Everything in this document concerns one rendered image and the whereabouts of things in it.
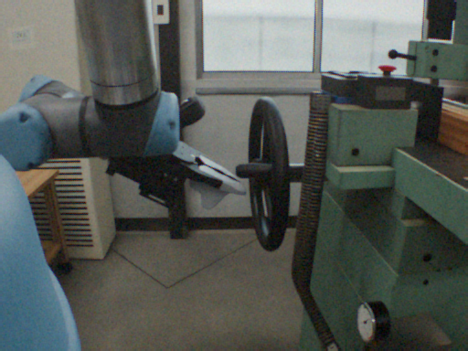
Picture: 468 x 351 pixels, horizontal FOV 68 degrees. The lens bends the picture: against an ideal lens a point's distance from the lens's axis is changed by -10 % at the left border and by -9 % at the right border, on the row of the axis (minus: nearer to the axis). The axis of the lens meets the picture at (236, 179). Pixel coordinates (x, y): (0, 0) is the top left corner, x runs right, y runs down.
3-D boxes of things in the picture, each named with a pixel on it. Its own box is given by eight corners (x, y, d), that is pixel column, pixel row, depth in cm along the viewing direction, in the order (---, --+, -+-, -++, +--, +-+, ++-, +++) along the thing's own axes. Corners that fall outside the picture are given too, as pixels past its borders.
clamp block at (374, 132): (308, 143, 71) (311, 94, 67) (373, 141, 72) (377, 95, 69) (335, 168, 57) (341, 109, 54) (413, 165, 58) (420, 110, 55)
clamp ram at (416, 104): (376, 127, 68) (380, 79, 65) (410, 127, 69) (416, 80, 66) (400, 140, 60) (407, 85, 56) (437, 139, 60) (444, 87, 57)
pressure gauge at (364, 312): (352, 333, 59) (359, 293, 56) (372, 329, 59) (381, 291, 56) (366, 359, 53) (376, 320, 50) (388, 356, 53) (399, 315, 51)
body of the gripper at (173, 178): (176, 190, 64) (111, 158, 61) (200, 147, 61) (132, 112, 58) (174, 211, 57) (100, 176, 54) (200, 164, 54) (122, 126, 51)
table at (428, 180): (280, 130, 93) (281, 106, 91) (391, 129, 96) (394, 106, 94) (409, 268, 37) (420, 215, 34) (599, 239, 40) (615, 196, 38)
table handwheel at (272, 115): (245, 243, 85) (239, 115, 87) (330, 237, 88) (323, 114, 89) (271, 264, 57) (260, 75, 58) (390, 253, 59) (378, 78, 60)
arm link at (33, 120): (69, 105, 38) (97, 87, 48) (-24, 111, 37) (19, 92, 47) (79, 175, 41) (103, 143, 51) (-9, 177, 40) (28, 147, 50)
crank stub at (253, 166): (235, 179, 61) (234, 164, 61) (271, 177, 62) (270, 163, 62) (236, 178, 59) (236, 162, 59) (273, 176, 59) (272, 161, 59)
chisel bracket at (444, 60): (403, 81, 72) (407, 39, 69) (458, 85, 74) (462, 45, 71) (423, 87, 65) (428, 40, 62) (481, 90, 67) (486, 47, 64)
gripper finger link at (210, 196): (230, 216, 62) (180, 191, 60) (249, 186, 60) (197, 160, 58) (232, 225, 59) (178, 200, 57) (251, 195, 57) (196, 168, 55)
